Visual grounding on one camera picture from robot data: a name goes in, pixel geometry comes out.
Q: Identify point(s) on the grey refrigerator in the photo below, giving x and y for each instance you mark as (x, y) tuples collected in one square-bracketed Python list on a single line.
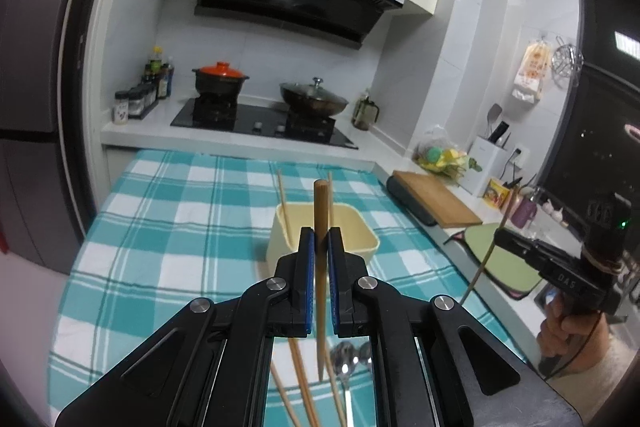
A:
[(30, 82)]

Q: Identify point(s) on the dark glass window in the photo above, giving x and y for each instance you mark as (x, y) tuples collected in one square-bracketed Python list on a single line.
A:
[(600, 132)]

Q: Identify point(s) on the white knife holder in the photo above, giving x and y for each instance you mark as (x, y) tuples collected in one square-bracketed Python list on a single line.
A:
[(482, 167)]

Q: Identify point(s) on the hanging printed bag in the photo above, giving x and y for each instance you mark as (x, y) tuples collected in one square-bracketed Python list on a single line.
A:
[(532, 69)]

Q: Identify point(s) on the purple cup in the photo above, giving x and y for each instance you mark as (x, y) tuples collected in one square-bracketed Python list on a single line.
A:
[(522, 212)]

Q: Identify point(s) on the plastic bag of sponges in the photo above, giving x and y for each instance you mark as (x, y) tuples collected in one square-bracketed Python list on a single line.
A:
[(440, 154)]

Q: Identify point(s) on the black gas stove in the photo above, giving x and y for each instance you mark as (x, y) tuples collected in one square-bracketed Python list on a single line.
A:
[(250, 119)]

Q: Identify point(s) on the wooden cutting board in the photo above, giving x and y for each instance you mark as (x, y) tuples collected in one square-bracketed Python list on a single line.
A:
[(435, 197)]

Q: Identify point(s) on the person's right hand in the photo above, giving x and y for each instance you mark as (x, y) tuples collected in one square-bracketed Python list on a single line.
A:
[(560, 332)]

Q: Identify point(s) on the white wall socket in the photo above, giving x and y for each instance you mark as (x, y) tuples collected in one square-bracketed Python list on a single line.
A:
[(519, 155)]

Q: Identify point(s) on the person's right forearm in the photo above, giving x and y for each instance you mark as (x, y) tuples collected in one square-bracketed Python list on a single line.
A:
[(600, 372)]

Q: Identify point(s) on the grey spatula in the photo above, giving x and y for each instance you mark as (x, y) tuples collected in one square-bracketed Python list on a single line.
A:
[(495, 112)]

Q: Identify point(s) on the glass oil jug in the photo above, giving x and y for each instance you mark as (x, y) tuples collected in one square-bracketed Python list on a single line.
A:
[(364, 112)]

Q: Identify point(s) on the cream plastic utensil box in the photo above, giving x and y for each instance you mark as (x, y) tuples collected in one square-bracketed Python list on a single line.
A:
[(350, 237)]

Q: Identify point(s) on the white-filled spice jar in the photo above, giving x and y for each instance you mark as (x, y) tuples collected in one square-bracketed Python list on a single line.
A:
[(121, 109)]

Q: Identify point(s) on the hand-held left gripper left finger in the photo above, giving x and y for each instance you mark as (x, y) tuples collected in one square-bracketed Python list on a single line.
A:
[(310, 282)]

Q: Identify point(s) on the green insulation mat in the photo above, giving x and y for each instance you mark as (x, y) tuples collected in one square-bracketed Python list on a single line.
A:
[(500, 257)]

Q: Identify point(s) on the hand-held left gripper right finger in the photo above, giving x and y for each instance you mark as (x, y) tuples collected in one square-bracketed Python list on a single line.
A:
[(332, 287)]

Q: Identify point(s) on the teal checkered tablecloth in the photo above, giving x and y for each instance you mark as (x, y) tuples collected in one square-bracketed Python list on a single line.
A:
[(175, 232)]

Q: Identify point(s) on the dark sauce bottle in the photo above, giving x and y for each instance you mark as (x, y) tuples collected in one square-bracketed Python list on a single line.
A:
[(149, 76), (166, 79)]

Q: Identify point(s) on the dark wok with lid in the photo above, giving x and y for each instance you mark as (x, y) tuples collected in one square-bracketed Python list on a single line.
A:
[(312, 99)]

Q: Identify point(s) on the metal spoon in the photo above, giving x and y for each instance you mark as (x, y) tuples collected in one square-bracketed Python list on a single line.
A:
[(344, 357), (365, 352)]

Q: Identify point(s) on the black knife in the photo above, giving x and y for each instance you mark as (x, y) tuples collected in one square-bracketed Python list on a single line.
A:
[(502, 132)]

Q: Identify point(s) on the yellow printed cup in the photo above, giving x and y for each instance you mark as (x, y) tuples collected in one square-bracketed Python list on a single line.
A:
[(496, 194)]

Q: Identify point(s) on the dark spice jar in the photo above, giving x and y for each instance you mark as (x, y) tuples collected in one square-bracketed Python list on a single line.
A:
[(135, 101), (145, 97)]

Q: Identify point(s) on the brown wooden chopstick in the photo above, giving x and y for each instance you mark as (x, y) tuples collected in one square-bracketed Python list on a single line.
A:
[(320, 207), (302, 382), (283, 202), (285, 394), (336, 392), (482, 264), (330, 192)]

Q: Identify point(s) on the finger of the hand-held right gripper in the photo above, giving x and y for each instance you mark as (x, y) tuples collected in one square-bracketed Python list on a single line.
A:
[(537, 264), (520, 241)]

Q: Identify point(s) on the black clay pot orange lid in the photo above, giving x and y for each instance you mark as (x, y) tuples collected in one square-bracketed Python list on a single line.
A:
[(220, 82)]

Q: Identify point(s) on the dark door frame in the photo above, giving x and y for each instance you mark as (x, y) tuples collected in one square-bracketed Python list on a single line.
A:
[(70, 32)]

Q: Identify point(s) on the yellow cap sauce bottle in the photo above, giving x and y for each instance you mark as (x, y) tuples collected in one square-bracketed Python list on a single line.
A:
[(156, 63)]

